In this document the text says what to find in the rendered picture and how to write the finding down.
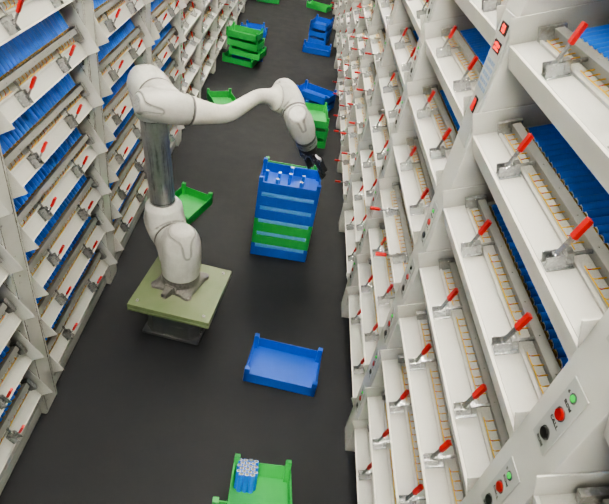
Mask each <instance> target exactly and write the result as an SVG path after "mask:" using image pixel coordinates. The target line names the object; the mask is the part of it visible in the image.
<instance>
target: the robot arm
mask: <svg viewBox="0 0 609 504"><path fill-rule="evenodd" d="M127 87H128V90H129V91H128V92H129V96H130V99H131V103H132V106H133V110H134V113H135V115H136V117H137V118H138V119H139V120H140V128H141V135H142V143H143V150H144V157H145V165H146V172H147V180H148V187H149V195H150V198H149V199H148V200H147V201H146V203H145V211H144V215H143V219H144V224H145V227H146V229H147V232H148V234H149V236H150V238H151V240H152V241H153V243H154V244H155V246H156V249H157V252H158V255H159V259H160V262H161V268H162V274H161V275H160V276H159V277H158V278H157V279H156V280H154V281H152V282H151V287H152V288H155V289H160V290H162V291H163V292H162V293H161V297H162V298H163V299H167V298H168V297H170V296H171V295H175V296H177V297H180V298H181V299H183V300H184V301H190V300H191V298H192V295H193V294H194V293H195V292H196V291H197V289H198V288H199V287H200V286H201V285H202V284H203V283H204V282H205V281H206V280H208V279H209V274H208V273H204V272H200V266H201V240H200V237H199V234H198V233H197V231H196V230H195V229H194V228H193V227H192V226H191V225H189V224H187V223H186V218H185V214H184V210H183V205H182V201H181V200H180V199H179V198H178V197H177V196H175V190H174V179H173V169H172V158H171V148H170V138H169V127H168V124H169V125H201V124H221V123H228V122H231V121H234V120H236V119H238V118H239V117H241V116H242V115H244V114H245V113H246V112H248V111H249V110H251V109H252V108H254V107H255V106H256V105H258V104H260V103H265V104H268V105H269V107H270V109H271V110H273V111H275V112H277V113H279V114H280V115H283V117H284V120H285V123H286V126H287V129H288V131H289V132H290V134H291V136H292V138H293V139H294V141H295V143H296V146H297V148H299V153H300V156H301V157H303V159H304V160H305V163H306V166H307V169H310V168H311V167H312V166H313V164H312V162H314V163H315V165H316V167H317V168H318V173H319V176H320V179H321V180H322V179H323V178H324V177H325V176H326V173H325V172H326V171H327V168H326V165H325V163H324V161H323V157H319V156H318V154H317V137H316V133H315V124H314V120H313V118H312V115H311V113H310V111H309V110H308V109H307V107H306V104H305V101H304V98H303V96H302V94H301V92H300V90H299V88H298V87H297V85H296V84H295V83H294V82H293V81H291V80H290V79H288V78H280V79H278V80H277V81H276V82H275V83H274V85H273V86H272V88H262V89H256V90H253V91H251V92H249V93H247V94H246V95H244V96H242V97H240V98H238V99H236V100H235V101H233V102H231V103H229V104H225V105H219V104H214V103H211V102H208V101H205V100H202V99H200V98H197V97H195V96H192V95H188V94H184V93H181V92H180V91H179V90H178V89H177V88H175V87H174V86H173V85H172V83H171V81H170V79H169V78H168V77H167V76H166V75H165V73H164V72H162V71H161V70H160V69H159V68H157V67H156V66H154V65H151V64H141V65H136V66H134V67H133V68H132V69H131V70H130V72H129V74H128V76H127Z"/></svg>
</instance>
